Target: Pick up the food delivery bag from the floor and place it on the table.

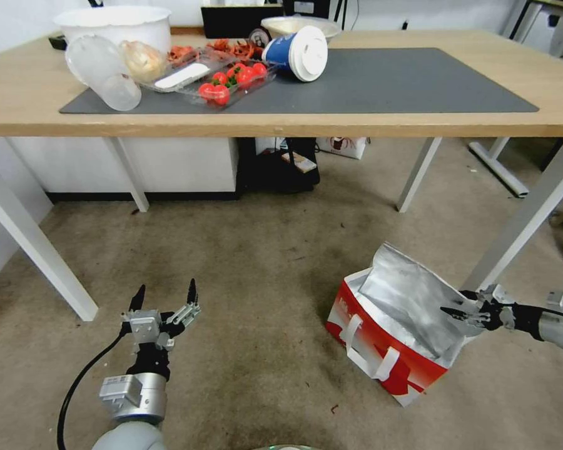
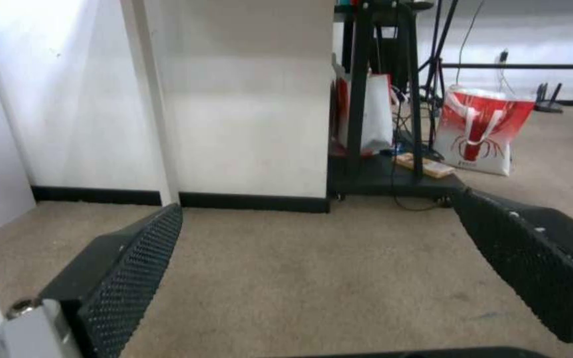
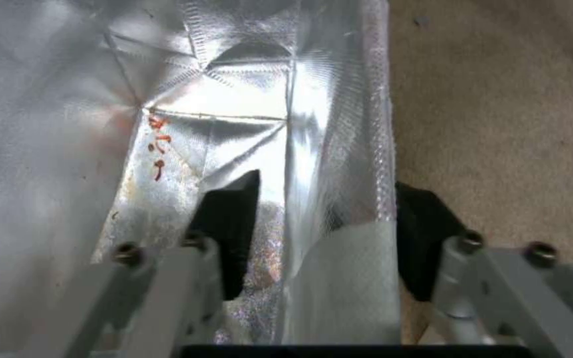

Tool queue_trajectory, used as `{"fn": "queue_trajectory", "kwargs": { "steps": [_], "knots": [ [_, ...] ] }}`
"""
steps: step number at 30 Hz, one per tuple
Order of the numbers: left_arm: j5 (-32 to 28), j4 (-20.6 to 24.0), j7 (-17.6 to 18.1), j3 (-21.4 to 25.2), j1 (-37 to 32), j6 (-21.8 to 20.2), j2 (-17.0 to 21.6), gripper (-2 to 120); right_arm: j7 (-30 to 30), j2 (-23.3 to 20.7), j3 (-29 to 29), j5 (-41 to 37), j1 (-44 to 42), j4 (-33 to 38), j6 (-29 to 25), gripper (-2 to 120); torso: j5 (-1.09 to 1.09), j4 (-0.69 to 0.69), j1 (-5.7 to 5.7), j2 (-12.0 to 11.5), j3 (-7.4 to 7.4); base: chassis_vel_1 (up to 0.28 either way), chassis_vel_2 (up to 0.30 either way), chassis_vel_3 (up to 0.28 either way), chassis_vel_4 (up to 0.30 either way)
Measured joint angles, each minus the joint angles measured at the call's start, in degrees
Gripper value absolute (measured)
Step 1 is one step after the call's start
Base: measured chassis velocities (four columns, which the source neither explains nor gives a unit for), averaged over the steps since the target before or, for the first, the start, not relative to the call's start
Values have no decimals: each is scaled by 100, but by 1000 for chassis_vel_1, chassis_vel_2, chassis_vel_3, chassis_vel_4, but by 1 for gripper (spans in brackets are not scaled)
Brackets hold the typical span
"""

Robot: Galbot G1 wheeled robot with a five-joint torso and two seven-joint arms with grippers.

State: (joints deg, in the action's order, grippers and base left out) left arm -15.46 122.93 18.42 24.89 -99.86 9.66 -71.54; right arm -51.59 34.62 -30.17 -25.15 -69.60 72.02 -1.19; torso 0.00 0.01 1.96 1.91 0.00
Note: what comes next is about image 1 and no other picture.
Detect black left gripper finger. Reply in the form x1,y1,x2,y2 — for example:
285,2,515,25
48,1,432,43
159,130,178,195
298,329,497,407
120,284,147,324
165,278,203,336

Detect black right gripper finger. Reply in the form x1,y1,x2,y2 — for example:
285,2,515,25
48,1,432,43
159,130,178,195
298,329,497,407
458,284,509,308
439,305,497,333

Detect red white food delivery bag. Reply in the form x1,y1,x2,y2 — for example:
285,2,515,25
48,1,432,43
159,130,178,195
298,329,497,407
325,241,480,408

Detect white paper bag red print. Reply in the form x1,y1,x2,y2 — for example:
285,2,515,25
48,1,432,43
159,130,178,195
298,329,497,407
316,137,368,161

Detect clear plastic food tray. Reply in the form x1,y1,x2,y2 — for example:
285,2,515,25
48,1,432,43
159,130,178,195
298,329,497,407
134,46,278,112

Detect clear bag with pale food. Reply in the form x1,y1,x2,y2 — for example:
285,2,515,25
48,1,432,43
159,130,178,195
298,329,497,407
119,39,168,83

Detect red food scraps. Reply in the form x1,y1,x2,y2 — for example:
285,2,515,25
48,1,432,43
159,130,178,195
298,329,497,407
167,44,201,65
207,38,265,61

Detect white table leg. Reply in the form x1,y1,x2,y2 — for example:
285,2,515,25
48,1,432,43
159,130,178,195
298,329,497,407
0,149,99,323
459,137,563,294
106,137,151,213
395,137,444,213

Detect wide white cabinet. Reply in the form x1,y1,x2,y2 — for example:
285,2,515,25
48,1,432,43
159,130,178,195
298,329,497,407
7,137,241,201

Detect small printed carton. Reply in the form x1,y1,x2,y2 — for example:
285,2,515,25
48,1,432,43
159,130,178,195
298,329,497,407
281,149,318,174

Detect clear plastic cup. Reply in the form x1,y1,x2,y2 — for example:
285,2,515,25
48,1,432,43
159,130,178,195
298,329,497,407
64,34,143,113

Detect grey desk mat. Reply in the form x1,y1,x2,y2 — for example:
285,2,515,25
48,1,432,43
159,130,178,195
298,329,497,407
58,46,541,115

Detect large white plastic bucket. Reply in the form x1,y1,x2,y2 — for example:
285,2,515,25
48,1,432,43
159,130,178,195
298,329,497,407
52,5,173,56

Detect blue paper cup white lid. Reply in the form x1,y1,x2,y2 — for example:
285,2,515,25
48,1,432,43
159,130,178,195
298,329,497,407
260,25,330,83

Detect small round dark can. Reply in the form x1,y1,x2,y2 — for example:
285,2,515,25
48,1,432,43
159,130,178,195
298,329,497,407
248,27,273,48

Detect black monitor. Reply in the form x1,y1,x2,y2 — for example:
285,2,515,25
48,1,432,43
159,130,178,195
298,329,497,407
200,5,285,39

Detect white lidded bowl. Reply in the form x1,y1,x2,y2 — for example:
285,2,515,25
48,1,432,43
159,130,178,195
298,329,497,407
260,16,342,42

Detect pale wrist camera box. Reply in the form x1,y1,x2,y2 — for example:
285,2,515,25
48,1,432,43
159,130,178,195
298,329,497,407
129,314,164,349

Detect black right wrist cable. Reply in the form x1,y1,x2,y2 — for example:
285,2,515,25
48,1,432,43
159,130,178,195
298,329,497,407
510,302,563,323

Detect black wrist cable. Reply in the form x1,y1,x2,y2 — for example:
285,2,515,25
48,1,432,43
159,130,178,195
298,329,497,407
57,323,131,450
510,302,563,323

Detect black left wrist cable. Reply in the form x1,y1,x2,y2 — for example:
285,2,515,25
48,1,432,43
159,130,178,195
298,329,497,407
57,323,131,450

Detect white desk foot frame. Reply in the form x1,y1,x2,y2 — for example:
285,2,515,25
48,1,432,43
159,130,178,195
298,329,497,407
468,137,530,199

